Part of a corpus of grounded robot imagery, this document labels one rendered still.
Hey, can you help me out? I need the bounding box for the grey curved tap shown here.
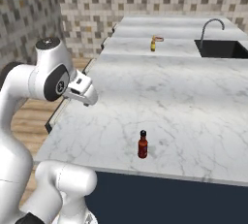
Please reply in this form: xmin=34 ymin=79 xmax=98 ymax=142
xmin=199 ymin=17 xmax=226 ymax=49

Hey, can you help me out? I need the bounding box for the red condiment bottle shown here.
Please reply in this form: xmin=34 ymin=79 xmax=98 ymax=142
xmin=138 ymin=129 xmax=149 ymax=160

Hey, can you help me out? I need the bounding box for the yellow syrup bottle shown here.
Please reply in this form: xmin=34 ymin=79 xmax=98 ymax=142
xmin=150 ymin=35 xmax=157 ymax=52

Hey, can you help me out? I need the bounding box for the black sink basin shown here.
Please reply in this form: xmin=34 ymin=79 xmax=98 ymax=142
xmin=194 ymin=39 xmax=248 ymax=60

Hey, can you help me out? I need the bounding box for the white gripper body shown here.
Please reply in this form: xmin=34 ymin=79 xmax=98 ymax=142
xmin=63 ymin=81 xmax=99 ymax=108

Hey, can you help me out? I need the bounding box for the dark blue counter cabinet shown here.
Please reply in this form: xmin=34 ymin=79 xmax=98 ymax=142
xmin=84 ymin=171 xmax=248 ymax=224

